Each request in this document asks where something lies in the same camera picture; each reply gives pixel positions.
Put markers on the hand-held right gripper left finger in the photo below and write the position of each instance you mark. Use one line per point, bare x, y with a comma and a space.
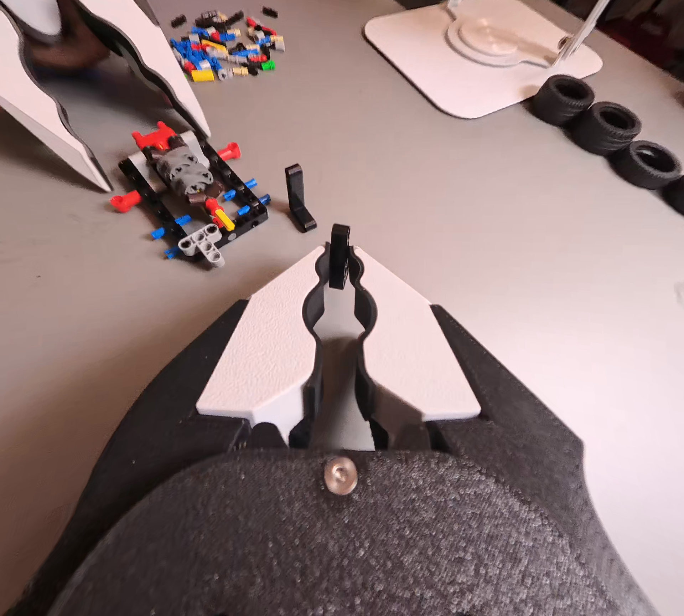
256, 354

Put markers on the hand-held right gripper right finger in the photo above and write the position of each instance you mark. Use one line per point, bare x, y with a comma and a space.
422, 354

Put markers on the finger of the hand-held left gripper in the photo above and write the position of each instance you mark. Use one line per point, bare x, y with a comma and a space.
120, 22
32, 113

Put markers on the small black lego beam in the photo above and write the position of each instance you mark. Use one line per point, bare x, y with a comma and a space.
340, 257

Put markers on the black lego chassis assembly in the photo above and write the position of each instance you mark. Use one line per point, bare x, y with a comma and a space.
187, 177

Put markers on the pile of loose lego pieces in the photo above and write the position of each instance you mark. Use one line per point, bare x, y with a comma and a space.
230, 46

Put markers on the black L-shaped lego beam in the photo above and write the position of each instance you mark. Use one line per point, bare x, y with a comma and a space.
298, 193

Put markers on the black rubber lego tire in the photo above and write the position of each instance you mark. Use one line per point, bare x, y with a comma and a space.
606, 128
676, 196
646, 166
564, 100

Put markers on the white stand base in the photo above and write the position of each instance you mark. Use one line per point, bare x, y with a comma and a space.
417, 49

